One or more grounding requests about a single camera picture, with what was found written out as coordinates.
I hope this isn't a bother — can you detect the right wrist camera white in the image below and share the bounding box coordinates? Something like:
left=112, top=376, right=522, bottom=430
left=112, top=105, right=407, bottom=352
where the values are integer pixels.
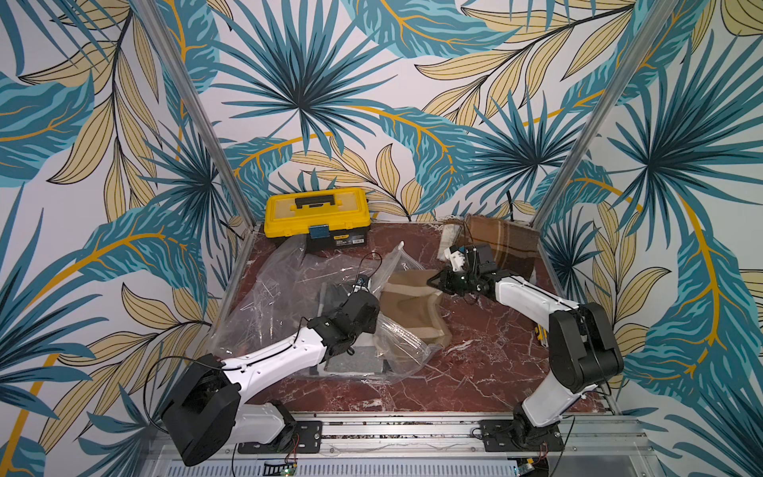
left=447, top=246, right=468, bottom=272

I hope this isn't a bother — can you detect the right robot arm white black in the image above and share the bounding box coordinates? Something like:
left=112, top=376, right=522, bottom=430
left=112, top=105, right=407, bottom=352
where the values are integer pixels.
left=427, top=244, right=624, bottom=434

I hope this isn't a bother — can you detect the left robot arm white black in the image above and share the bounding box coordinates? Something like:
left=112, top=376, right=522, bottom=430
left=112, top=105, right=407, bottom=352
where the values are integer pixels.
left=158, top=289, right=380, bottom=467

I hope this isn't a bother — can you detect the brown plaid blanket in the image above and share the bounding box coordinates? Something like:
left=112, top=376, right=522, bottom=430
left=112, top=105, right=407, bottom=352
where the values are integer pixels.
left=465, top=216, right=540, bottom=280

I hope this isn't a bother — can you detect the aluminium front rail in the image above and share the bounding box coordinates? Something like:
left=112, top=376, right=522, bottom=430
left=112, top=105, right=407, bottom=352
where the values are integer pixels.
left=141, top=413, right=665, bottom=476

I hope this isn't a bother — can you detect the tan blanket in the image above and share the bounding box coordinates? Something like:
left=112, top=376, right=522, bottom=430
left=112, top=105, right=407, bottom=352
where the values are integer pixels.
left=381, top=270, right=452, bottom=349

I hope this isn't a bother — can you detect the yellow black toolbox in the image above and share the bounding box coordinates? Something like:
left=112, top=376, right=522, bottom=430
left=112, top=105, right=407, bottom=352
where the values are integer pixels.
left=263, top=187, right=372, bottom=252

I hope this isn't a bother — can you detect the left aluminium frame post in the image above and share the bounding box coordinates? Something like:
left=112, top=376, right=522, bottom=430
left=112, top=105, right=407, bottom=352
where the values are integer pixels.
left=134, top=0, right=256, bottom=233

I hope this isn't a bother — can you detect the right aluminium frame post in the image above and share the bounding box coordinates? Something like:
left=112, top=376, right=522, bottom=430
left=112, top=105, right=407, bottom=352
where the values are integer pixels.
left=532, top=0, right=678, bottom=230

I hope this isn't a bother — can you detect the beige plaid blanket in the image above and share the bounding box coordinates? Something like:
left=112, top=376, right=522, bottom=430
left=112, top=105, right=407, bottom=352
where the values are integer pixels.
left=437, top=218, right=470, bottom=262

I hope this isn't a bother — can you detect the yellow utility knife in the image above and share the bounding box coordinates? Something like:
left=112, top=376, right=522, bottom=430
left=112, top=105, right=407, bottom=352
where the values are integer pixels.
left=534, top=325, right=548, bottom=348

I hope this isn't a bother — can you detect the aluminium frame post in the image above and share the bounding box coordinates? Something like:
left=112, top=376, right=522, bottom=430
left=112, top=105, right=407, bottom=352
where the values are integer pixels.
left=532, top=0, right=678, bottom=230
left=134, top=0, right=256, bottom=233

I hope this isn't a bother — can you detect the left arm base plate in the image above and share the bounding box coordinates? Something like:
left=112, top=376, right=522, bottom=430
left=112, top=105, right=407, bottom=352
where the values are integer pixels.
left=236, top=421, right=323, bottom=455

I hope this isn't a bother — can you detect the clear plastic vacuum bag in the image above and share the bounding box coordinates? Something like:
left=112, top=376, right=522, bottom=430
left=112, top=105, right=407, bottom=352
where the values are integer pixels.
left=211, top=238, right=444, bottom=384

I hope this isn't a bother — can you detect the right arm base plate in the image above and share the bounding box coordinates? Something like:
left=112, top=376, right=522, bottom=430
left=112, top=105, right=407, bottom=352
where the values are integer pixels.
left=478, top=419, right=564, bottom=452

